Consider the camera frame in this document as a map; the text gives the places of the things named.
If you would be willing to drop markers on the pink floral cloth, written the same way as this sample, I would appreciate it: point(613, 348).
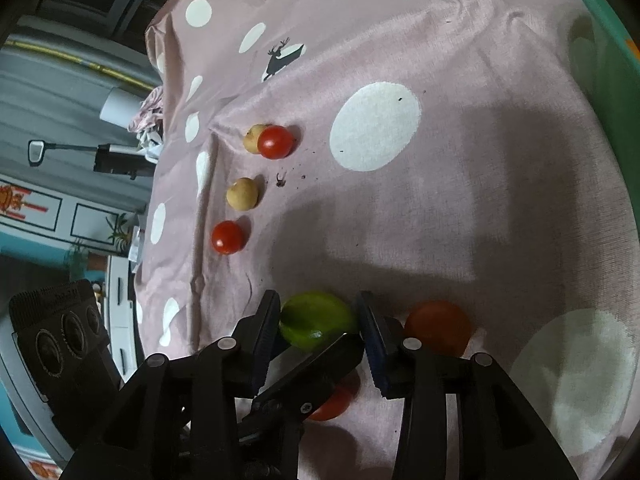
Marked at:
point(147, 115)

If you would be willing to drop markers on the green potted plant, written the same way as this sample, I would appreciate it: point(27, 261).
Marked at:
point(121, 232)

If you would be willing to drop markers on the green bowl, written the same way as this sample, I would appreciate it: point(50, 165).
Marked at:
point(620, 100)

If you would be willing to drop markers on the yellow striped pole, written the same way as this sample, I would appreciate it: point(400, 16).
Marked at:
point(75, 58)

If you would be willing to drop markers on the red wall decoration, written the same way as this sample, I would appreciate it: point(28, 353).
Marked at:
point(17, 201)

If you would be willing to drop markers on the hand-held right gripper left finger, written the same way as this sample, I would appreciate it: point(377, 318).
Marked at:
point(262, 340)

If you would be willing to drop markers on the white paper roll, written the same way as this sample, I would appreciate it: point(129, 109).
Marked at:
point(120, 107)

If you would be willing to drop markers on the green lime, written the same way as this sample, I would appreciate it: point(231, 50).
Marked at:
point(315, 317)

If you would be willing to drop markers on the pink polka-dot blanket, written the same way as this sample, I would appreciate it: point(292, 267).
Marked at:
point(450, 160)

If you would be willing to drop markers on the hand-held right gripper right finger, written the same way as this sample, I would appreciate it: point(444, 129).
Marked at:
point(375, 355)

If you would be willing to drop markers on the red tomato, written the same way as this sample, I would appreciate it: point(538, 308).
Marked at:
point(340, 401)
point(275, 142)
point(440, 327)
point(228, 237)

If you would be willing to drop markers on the white cabinet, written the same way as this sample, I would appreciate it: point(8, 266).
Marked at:
point(120, 310)

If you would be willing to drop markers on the tan longan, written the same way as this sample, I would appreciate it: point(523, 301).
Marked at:
point(251, 137)
point(242, 193)

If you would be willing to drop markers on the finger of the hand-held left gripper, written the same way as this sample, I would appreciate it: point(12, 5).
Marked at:
point(320, 367)

